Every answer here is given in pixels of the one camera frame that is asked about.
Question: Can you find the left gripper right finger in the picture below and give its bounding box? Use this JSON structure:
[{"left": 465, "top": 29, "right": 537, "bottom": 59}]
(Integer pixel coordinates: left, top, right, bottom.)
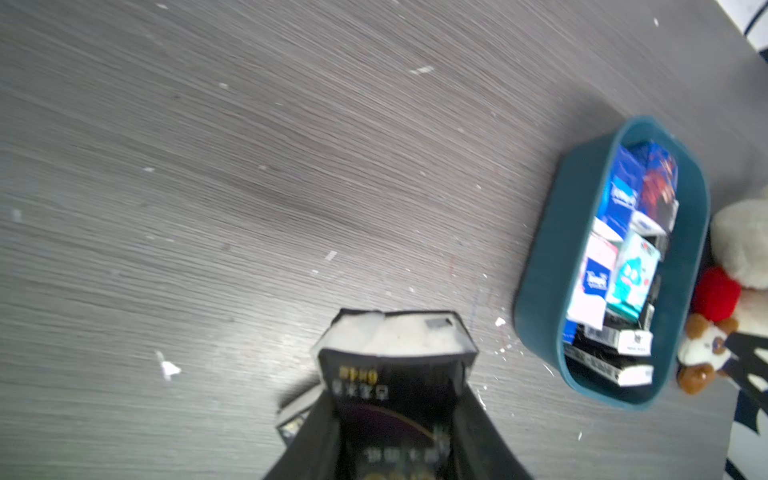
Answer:
[{"left": 451, "top": 383, "right": 533, "bottom": 480}]

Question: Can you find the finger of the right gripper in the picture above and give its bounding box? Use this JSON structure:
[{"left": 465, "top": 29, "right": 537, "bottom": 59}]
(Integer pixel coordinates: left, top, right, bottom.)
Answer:
[{"left": 724, "top": 332, "right": 767, "bottom": 410}]

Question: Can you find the teal cartoon tissue pack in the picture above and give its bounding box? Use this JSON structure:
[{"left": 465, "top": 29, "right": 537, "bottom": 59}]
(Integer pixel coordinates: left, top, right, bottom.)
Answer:
[{"left": 606, "top": 231, "right": 661, "bottom": 323}]

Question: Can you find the anime print tissue pack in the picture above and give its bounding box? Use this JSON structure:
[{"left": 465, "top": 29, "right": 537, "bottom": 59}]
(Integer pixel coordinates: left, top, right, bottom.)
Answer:
[{"left": 629, "top": 141, "right": 679, "bottom": 237}]

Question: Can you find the white plush toy dog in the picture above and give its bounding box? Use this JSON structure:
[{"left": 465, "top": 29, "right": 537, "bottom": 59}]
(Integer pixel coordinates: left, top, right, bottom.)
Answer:
[{"left": 677, "top": 189, "right": 767, "bottom": 395}]

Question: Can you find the black Face tissue pack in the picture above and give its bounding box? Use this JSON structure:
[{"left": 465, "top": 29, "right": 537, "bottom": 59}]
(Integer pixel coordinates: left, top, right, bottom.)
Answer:
[
  {"left": 583, "top": 326, "right": 653, "bottom": 357},
  {"left": 275, "top": 384, "right": 324, "bottom": 447},
  {"left": 564, "top": 344, "right": 654, "bottom": 387},
  {"left": 312, "top": 309, "right": 479, "bottom": 479}
]

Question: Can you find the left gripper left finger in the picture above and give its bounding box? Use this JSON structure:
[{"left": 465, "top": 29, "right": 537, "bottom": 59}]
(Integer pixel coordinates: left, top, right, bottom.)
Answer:
[{"left": 264, "top": 391, "right": 341, "bottom": 480}]

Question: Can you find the pink blue Tempo tissue pack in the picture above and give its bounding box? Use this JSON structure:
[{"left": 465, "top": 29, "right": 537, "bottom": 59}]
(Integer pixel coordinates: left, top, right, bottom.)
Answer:
[{"left": 566, "top": 233, "right": 618, "bottom": 329}]

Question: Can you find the dark blue Tempo tissue pack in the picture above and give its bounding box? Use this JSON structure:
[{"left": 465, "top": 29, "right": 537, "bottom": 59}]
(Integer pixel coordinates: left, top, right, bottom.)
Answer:
[{"left": 593, "top": 146, "right": 645, "bottom": 242}]

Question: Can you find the teal plastic storage box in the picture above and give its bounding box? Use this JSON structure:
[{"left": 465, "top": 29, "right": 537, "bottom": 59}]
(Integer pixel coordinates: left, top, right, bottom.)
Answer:
[{"left": 513, "top": 116, "right": 711, "bottom": 410}]

